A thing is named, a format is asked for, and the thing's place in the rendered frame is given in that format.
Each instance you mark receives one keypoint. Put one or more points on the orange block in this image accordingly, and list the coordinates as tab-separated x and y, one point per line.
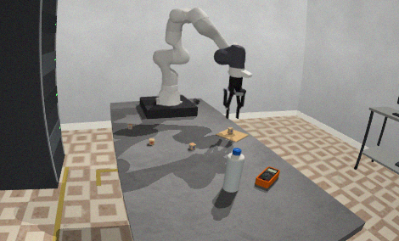
192	146

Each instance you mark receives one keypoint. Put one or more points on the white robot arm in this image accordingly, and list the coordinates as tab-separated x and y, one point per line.
234	55

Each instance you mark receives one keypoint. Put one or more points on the white bottle with blue cap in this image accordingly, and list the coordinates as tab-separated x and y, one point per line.
233	172

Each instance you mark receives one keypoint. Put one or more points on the orange multimeter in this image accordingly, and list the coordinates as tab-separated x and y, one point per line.
267	177

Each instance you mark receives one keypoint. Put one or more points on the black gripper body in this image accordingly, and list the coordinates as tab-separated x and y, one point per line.
234	82

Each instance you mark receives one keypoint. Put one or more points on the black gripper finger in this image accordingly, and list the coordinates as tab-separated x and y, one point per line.
240	104
225	103

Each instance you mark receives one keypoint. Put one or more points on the orange mat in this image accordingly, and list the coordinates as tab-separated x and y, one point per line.
235	136

